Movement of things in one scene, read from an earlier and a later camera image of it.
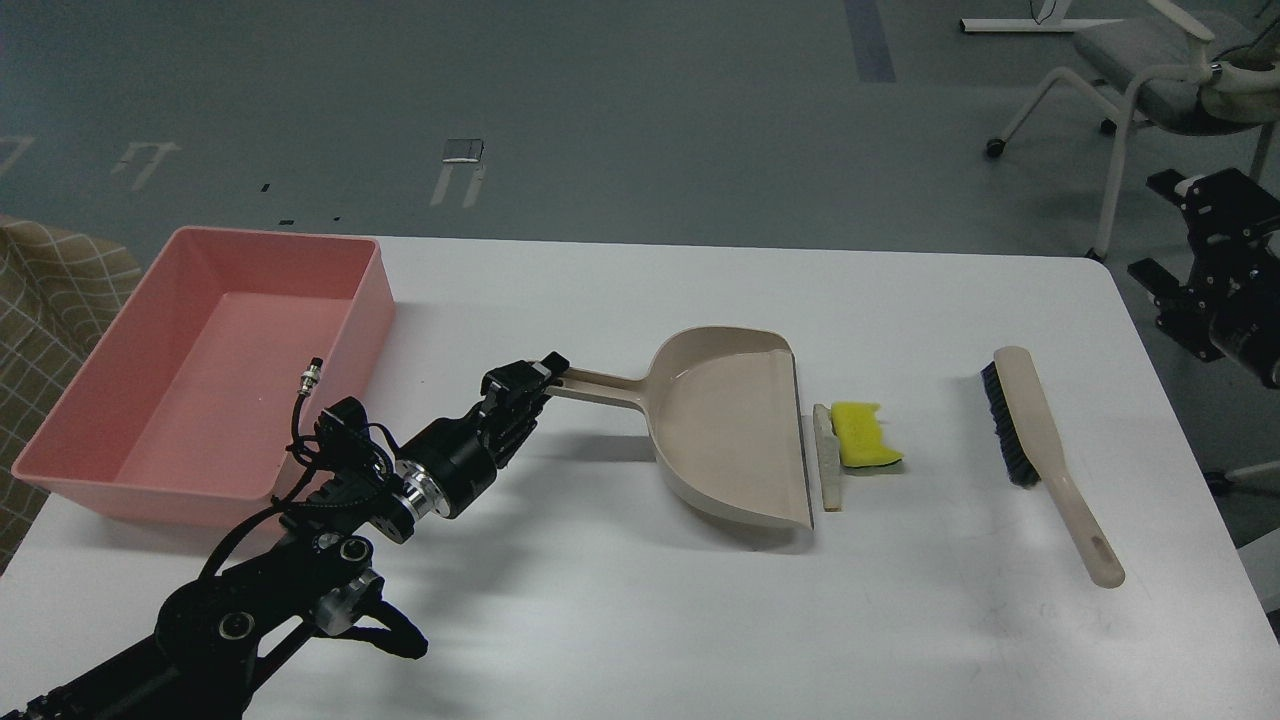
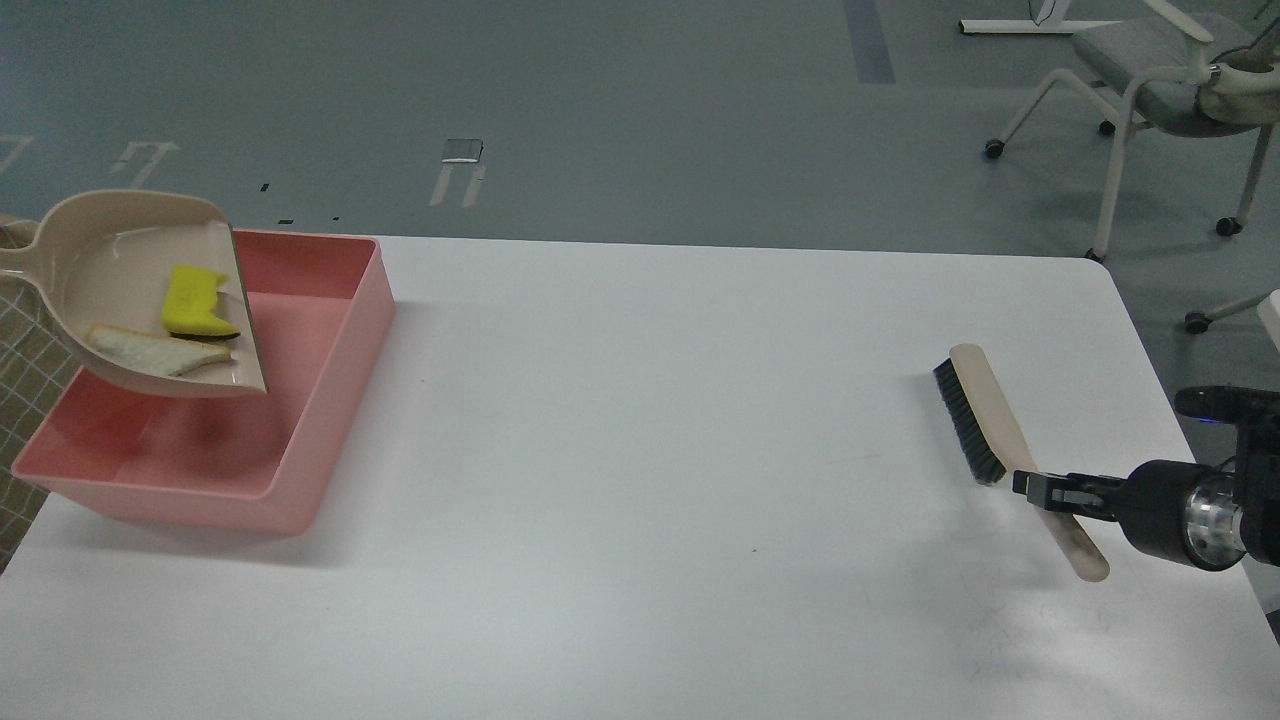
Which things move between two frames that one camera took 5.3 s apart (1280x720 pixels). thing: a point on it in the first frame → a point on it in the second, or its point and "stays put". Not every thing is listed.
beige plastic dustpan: x=726 y=417 → x=147 y=289
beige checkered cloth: x=59 y=292 stays put
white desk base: x=1050 y=19 stays put
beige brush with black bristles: x=1030 y=438 → x=994 y=446
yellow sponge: x=859 y=435 → x=189 y=302
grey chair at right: x=1153 y=68 stays put
